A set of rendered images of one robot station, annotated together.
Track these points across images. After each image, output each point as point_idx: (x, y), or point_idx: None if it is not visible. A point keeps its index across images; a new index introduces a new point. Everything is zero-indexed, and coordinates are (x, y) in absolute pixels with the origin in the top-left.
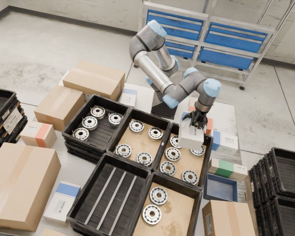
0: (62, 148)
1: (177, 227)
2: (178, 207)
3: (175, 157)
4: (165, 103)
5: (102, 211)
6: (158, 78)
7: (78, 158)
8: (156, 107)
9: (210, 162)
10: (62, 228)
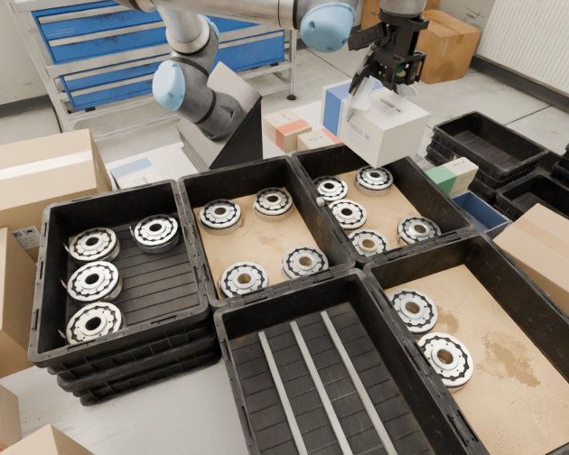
0: (57, 410)
1: (501, 340)
2: (458, 301)
3: (358, 216)
4: (235, 140)
5: None
6: None
7: (129, 394)
8: (219, 162)
9: None
10: None
